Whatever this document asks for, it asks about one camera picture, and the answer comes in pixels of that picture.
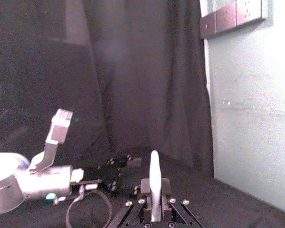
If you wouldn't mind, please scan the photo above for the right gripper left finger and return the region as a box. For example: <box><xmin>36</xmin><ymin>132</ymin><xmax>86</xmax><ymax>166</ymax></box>
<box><xmin>108</xmin><ymin>178</ymin><xmax>155</xmax><ymax>228</ymax></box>

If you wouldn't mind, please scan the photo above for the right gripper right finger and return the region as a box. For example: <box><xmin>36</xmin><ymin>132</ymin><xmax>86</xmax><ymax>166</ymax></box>
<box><xmin>159</xmin><ymin>178</ymin><xmax>204</xmax><ymax>228</ymax></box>

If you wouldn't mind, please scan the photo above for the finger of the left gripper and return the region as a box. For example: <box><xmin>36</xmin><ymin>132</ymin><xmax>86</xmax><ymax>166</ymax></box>
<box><xmin>104</xmin><ymin>172</ymin><xmax>124</xmax><ymax>198</ymax></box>
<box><xmin>106</xmin><ymin>154</ymin><xmax>134</xmax><ymax>172</ymax></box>

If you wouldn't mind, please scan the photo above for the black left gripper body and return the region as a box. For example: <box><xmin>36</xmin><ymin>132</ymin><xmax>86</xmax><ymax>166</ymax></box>
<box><xmin>71</xmin><ymin>165</ymin><xmax>111</xmax><ymax>194</ymax></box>

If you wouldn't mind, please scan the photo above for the dark wall rail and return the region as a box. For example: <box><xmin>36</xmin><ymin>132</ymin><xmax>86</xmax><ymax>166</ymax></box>
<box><xmin>199</xmin><ymin>0</ymin><xmax>269</xmax><ymax>38</ymax></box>

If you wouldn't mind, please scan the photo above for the thin dark gripper cable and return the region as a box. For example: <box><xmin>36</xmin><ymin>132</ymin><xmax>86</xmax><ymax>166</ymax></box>
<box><xmin>66</xmin><ymin>184</ymin><xmax>113</xmax><ymax>228</ymax></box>

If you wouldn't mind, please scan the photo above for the small white plastic piece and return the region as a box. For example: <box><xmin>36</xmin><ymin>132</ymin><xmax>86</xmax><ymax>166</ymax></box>
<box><xmin>149</xmin><ymin>150</ymin><xmax>163</xmax><ymax>223</ymax></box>

